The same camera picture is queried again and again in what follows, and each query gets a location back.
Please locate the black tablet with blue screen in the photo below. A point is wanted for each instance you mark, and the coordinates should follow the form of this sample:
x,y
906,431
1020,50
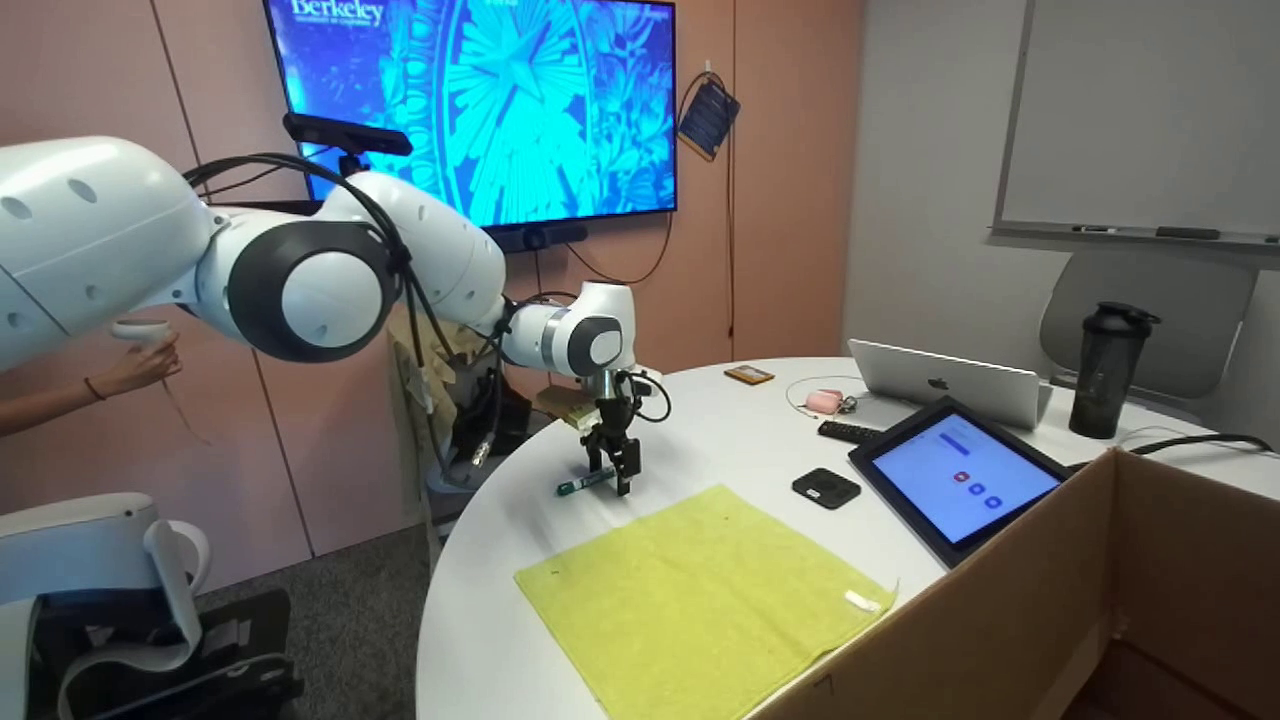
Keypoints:
x,y
959,479

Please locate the wall whiteboard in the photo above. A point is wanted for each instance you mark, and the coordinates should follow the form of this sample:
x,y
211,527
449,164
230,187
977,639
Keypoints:
x,y
1145,123

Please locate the wall mounted tv screen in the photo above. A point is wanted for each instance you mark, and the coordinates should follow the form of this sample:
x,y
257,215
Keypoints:
x,y
519,110

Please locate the small brown card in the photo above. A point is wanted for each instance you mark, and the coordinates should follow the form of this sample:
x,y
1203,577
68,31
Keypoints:
x,y
748,373

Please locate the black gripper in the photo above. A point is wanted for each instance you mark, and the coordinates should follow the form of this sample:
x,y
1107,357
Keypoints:
x,y
609,444

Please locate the black shaker bottle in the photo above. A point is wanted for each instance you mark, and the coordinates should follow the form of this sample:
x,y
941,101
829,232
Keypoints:
x,y
1111,354

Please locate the grey lounge chair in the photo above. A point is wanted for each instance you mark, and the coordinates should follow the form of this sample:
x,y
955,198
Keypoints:
x,y
1197,306

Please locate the pink case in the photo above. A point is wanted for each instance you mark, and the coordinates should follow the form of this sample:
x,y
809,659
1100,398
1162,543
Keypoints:
x,y
829,400

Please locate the black camera on stand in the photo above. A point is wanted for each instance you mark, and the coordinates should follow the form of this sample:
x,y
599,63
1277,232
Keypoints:
x,y
344,134

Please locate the small black square device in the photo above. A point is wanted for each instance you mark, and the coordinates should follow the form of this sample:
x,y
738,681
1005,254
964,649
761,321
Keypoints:
x,y
825,489

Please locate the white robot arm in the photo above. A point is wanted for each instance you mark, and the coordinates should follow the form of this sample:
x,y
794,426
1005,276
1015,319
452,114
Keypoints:
x,y
102,227

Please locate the brown cardboard box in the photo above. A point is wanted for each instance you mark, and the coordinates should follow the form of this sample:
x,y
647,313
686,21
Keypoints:
x,y
1141,590

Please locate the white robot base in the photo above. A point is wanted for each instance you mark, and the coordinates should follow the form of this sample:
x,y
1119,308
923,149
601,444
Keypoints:
x,y
99,546

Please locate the silver laptop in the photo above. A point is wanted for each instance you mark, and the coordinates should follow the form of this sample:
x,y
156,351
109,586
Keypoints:
x,y
1005,395

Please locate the yellow cloth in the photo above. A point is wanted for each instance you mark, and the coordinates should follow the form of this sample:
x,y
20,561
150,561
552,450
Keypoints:
x,y
703,610

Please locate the black remote control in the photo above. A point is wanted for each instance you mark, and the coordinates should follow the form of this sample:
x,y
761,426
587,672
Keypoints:
x,y
851,433

